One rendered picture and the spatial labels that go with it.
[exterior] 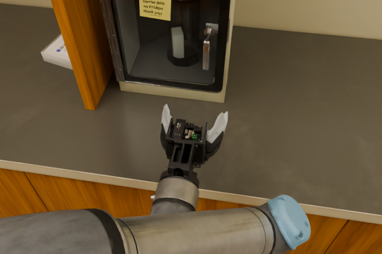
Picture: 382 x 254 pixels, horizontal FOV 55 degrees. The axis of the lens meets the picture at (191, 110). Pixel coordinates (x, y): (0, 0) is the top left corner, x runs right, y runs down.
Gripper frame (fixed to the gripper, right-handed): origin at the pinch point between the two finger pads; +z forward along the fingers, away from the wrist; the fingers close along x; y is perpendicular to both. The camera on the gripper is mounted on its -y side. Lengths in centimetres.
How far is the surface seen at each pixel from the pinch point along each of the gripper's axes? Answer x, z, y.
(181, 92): 7.9, 22.6, -18.1
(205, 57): 0.4, 16.4, 1.8
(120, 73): 25.5, 21.4, -11.6
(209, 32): 0.1, 20.6, 6.2
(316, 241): -37, -4, -46
